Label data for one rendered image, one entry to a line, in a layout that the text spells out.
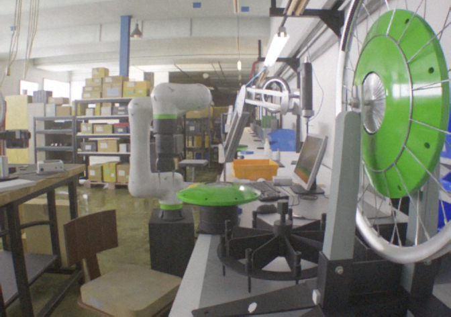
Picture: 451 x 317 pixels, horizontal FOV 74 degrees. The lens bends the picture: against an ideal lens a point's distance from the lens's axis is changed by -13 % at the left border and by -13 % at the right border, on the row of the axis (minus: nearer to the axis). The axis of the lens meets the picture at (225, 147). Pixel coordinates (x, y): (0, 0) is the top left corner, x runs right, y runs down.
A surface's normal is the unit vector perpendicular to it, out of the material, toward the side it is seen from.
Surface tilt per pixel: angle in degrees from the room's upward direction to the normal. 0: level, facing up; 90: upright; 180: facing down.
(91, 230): 90
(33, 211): 90
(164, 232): 90
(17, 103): 90
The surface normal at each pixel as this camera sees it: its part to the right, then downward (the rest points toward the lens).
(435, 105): -0.90, 0.05
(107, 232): 0.73, 0.05
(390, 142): -0.98, 0.14
